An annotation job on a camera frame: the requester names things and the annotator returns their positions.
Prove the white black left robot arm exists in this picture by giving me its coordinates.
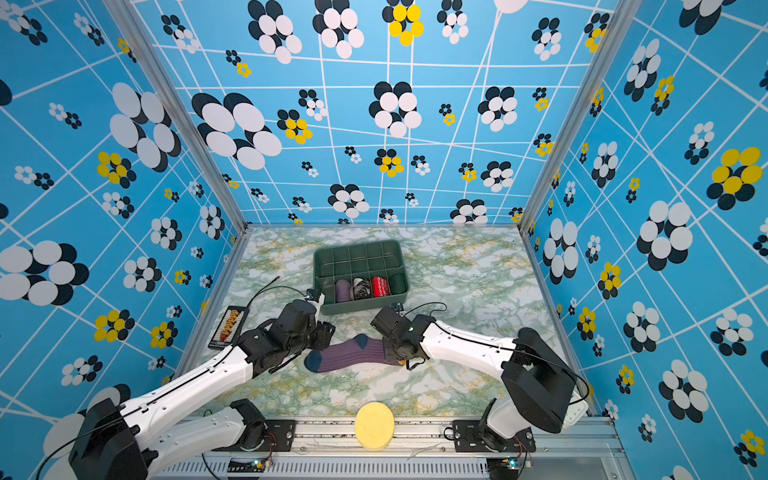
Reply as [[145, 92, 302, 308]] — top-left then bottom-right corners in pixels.
[[68, 299, 335, 479]]

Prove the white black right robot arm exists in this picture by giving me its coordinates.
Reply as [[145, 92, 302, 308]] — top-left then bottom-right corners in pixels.
[[371, 307, 589, 452]]

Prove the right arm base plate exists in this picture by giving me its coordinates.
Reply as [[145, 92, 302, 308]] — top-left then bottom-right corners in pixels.
[[444, 420, 537, 455]]

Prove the green rolled sock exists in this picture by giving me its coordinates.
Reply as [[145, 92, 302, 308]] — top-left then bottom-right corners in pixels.
[[388, 273, 408, 295]]

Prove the purple teal sock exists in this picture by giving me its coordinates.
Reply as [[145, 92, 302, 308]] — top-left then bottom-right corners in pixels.
[[304, 334, 401, 373]]

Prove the aluminium corner post left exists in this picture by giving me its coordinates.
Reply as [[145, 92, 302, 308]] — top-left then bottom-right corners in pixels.
[[104, 1, 248, 235]]

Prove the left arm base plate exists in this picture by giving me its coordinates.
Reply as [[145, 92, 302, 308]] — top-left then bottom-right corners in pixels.
[[215, 419, 297, 453]]

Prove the aluminium corner post right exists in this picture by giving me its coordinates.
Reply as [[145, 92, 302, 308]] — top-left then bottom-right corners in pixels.
[[518, 0, 642, 234]]

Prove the yellow round sponge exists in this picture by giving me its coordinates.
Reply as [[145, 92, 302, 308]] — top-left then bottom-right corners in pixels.
[[354, 402, 395, 451]]

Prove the black white rolled sock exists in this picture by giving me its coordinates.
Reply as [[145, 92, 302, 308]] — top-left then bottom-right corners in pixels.
[[351, 277, 373, 301]]

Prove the aluminium corner post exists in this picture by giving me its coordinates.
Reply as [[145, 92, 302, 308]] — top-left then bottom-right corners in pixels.
[[518, 0, 642, 234], [104, 1, 248, 235]]

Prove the green compartment tray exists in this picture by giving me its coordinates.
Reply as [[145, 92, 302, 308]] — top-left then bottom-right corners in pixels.
[[313, 240, 410, 315]]

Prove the black tray with snacks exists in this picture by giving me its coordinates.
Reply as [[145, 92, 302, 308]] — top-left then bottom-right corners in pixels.
[[207, 306, 249, 350]]

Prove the red rolled sock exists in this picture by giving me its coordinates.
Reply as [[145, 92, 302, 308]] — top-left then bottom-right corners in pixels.
[[371, 276, 391, 298]]

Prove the purple rolled sock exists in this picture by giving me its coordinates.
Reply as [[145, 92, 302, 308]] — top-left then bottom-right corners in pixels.
[[335, 278, 353, 303]]

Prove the black antenna cable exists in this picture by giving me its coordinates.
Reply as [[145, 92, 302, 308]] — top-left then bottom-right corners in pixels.
[[247, 275, 282, 308]]

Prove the aluminium front rail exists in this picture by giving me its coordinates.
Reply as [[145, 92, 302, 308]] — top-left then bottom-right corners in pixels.
[[110, 415, 637, 480]]

